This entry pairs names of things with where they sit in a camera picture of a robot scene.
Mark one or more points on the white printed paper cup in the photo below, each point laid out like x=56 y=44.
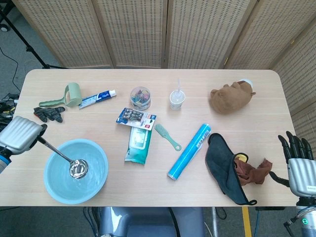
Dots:
x=176 y=106

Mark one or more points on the dark grey microfibre cloth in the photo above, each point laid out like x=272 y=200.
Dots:
x=221 y=160

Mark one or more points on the wooden rattan folding screen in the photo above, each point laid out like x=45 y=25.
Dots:
x=135 y=32

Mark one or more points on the small green brush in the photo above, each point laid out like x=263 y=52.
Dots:
x=161 y=130

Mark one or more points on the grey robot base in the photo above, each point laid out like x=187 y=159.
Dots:
x=148 y=222

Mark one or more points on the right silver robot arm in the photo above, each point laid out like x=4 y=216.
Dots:
x=306 y=217

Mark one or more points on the light blue plastic bowl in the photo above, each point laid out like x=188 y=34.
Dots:
x=96 y=177

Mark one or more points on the black tripod stand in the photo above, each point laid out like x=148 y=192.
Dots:
x=47 y=66

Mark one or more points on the blue white toothpaste tube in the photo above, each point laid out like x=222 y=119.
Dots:
x=98 y=97

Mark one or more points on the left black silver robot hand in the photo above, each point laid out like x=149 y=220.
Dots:
x=21 y=135

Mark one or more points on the green wet wipes pack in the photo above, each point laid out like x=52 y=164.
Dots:
x=138 y=148

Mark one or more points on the brown crumpled cloth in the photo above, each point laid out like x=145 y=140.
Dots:
x=249 y=174

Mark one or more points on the metal table leg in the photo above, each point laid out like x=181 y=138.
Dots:
x=214 y=222

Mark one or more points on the battery blister pack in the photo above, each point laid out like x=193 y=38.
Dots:
x=135 y=118

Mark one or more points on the clear tub of binder clips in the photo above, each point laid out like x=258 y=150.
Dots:
x=140 y=98

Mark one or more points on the brown plush toy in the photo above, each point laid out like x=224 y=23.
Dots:
x=229 y=98

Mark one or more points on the white squeeze bottle with nozzle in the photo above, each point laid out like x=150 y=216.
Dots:
x=177 y=96

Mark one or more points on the green lint roller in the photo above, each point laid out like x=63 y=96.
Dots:
x=74 y=95

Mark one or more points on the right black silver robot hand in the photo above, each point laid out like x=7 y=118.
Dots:
x=302 y=175

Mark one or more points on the white caster wheel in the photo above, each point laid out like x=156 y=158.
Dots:
x=3 y=28

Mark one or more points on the white round cap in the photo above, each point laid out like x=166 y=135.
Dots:
x=248 y=82

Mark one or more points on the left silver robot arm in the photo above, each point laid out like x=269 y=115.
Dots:
x=3 y=160

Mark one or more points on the blue cling film roll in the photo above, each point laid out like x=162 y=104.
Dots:
x=188 y=153

